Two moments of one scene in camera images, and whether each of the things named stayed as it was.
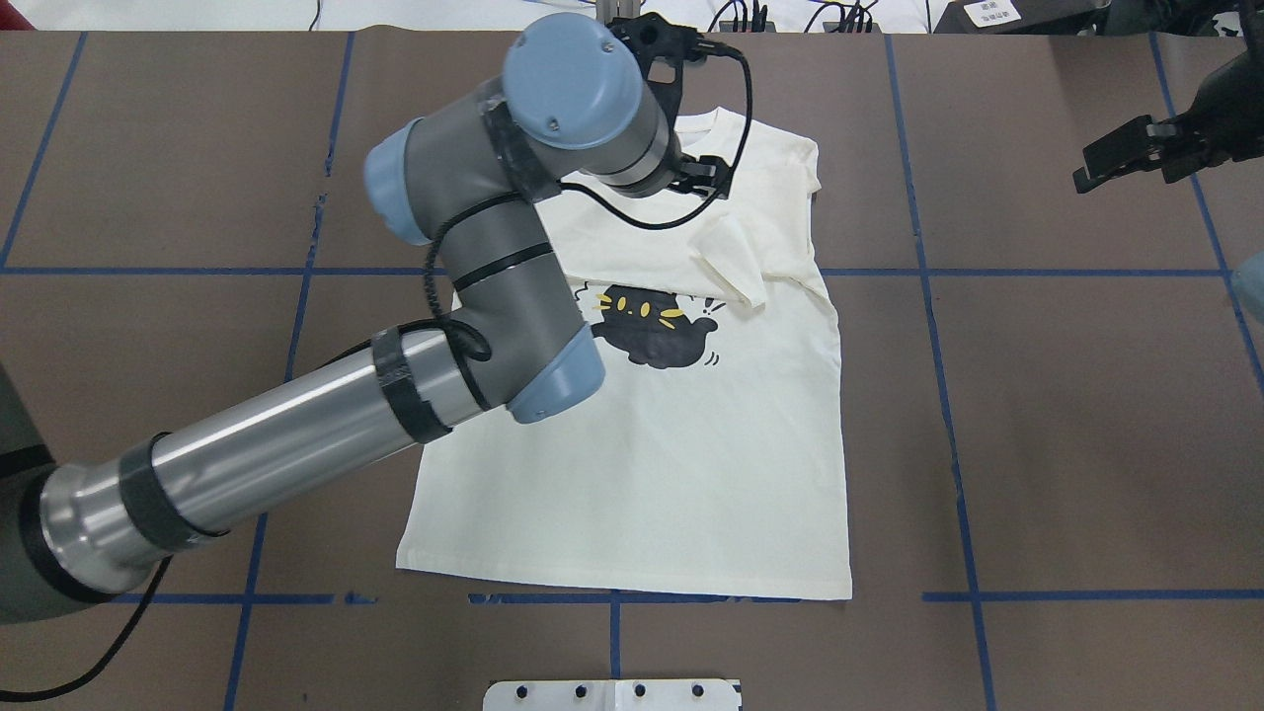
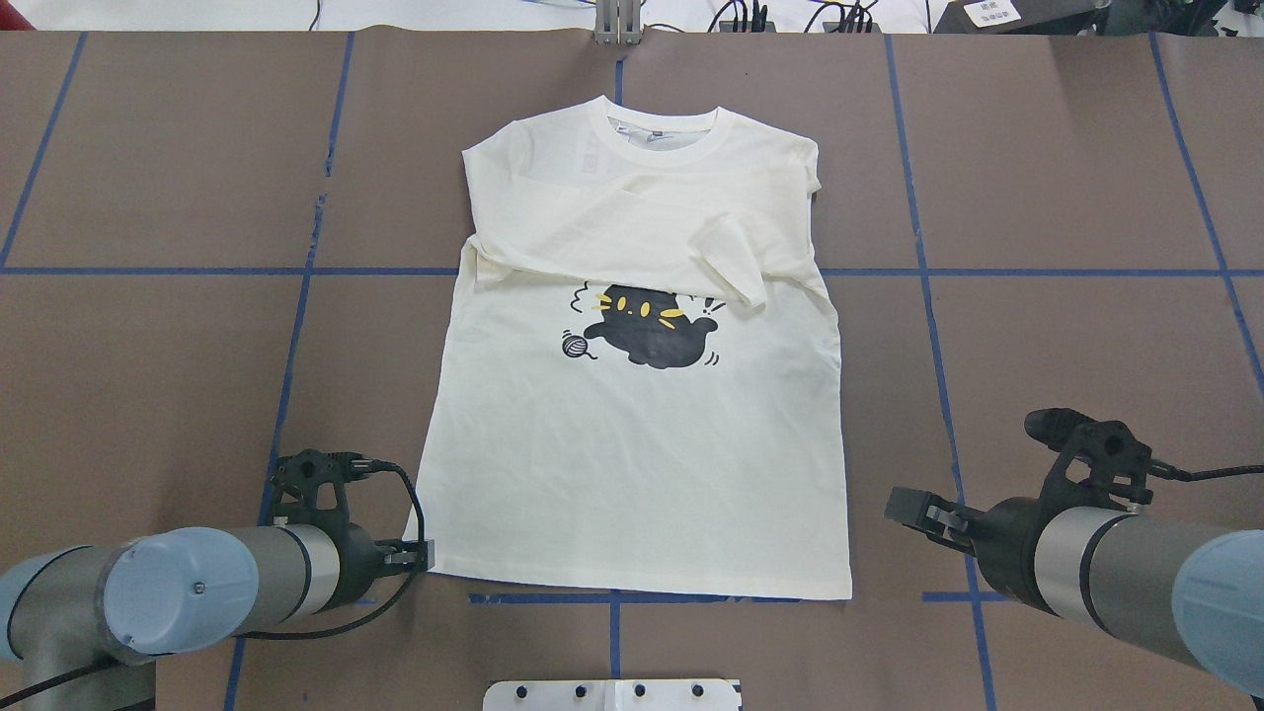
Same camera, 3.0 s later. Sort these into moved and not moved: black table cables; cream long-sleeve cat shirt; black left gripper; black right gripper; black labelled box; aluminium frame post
Moved: black right gripper; black left gripper
Not moved: black labelled box; black table cables; cream long-sleeve cat shirt; aluminium frame post
